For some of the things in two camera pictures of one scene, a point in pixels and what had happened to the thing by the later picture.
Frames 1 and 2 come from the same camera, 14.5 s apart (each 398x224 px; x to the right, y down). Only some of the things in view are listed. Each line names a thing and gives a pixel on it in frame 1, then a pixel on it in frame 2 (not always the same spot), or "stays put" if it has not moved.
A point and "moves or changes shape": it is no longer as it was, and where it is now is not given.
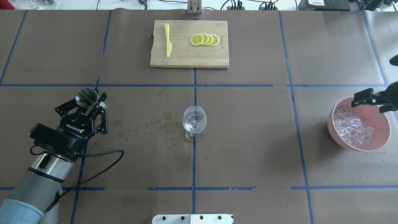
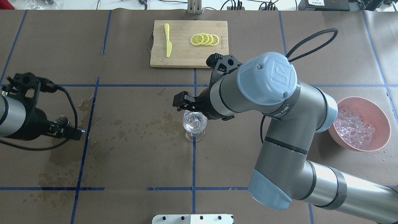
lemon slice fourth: [215, 40] stays put
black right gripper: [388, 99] → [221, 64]
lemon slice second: [206, 38] stays put
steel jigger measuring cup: [86, 97] moves or changes shape
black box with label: [324, 5] stays put
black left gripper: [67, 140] → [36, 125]
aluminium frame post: [194, 7] stays put
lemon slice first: [196, 39] stays put
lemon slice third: [210, 39] stays put
